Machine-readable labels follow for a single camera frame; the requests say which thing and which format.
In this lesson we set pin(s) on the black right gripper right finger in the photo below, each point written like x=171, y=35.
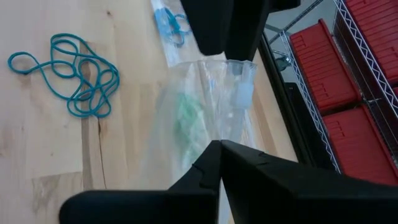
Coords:
x=295, y=199

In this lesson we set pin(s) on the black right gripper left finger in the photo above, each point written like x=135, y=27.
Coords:
x=140, y=208

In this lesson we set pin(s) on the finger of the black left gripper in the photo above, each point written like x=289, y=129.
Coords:
x=211, y=25
x=247, y=28

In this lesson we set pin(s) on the blue rubber band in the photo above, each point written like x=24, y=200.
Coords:
x=172, y=29
x=161, y=15
x=182, y=32

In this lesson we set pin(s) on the clear plastic zip bag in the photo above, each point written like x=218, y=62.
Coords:
x=178, y=54
x=217, y=87

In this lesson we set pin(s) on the green rubber band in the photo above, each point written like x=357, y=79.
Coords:
x=183, y=130
x=191, y=146
x=186, y=109

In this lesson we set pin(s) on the teal thin rubber band tangle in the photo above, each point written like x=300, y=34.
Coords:
x=63, y=34

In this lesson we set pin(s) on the red plastic bin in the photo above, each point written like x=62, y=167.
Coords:
x=360, y=149
x=326, y=68
x=376, y=28

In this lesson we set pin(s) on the black aluminium table frame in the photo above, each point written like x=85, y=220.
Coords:
x=280, y=93

